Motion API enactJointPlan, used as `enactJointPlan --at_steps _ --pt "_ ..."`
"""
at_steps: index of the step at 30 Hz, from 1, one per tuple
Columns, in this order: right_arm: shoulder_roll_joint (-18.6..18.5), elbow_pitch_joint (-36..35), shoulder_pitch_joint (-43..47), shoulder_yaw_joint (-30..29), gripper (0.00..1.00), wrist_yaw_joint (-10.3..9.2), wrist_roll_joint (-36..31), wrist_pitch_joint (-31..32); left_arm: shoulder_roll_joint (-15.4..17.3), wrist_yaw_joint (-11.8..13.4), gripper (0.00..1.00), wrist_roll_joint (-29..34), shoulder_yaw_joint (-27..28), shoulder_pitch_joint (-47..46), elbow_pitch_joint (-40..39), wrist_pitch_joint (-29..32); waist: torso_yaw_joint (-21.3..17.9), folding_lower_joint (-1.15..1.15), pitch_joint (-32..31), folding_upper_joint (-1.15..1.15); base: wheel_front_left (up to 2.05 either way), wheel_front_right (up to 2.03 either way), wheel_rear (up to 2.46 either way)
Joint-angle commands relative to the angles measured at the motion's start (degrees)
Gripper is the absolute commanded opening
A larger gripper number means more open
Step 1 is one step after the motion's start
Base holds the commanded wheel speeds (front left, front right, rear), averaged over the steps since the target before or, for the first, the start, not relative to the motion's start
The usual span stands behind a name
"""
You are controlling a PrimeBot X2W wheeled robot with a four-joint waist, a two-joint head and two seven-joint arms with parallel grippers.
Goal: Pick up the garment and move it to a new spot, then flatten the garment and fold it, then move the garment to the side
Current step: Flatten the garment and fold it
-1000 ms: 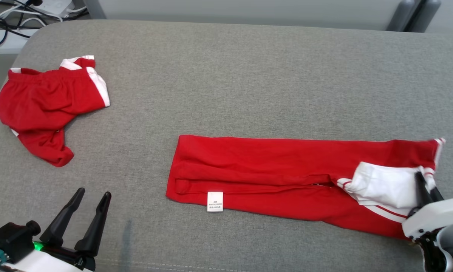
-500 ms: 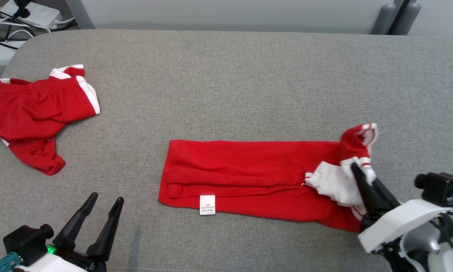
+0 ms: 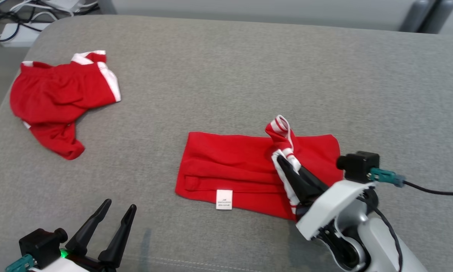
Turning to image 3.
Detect red shorts with white stripe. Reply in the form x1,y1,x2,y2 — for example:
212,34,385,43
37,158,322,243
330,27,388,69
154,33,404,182
10,50,122,161

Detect teal camera connector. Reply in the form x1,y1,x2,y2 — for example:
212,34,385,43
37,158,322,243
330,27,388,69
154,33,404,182
5,254,36,272
369,167,405,188

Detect plain white power adapter box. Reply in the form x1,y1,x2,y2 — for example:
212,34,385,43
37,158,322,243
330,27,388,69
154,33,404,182
0,23,51,48

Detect white power strips and cables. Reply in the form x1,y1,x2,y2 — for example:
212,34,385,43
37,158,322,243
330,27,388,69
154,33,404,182
0,0,98,36

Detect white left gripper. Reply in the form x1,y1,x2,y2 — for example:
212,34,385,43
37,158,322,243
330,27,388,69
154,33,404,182
30,199,137,272

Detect black floor cable bundle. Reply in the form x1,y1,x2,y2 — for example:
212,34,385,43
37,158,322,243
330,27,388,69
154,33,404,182
0,0,98,42

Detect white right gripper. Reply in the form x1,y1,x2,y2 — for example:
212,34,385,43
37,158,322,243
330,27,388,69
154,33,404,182
277,155,376,241

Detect grey rounded partition foot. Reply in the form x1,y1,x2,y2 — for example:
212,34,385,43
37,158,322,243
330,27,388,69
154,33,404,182
398,0,430,33
419,0,453,34

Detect white power strip with sockets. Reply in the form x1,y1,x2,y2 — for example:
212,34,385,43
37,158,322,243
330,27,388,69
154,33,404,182
41,0,84,12

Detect teal left camera connector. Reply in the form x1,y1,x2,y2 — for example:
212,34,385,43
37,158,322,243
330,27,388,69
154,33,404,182
5,254,36,272

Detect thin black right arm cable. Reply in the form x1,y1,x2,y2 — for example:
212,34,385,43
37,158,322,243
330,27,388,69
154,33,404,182
362,196,403,272

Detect grey partition frame post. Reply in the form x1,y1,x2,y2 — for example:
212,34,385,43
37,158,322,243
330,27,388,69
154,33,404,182
97,0,118,15

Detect teal right camera connector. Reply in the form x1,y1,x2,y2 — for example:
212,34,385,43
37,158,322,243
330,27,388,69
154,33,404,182
369,167,405,188

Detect red Bulls 23 jersey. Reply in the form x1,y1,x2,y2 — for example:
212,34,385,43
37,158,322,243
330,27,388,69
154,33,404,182
175,114,344,222

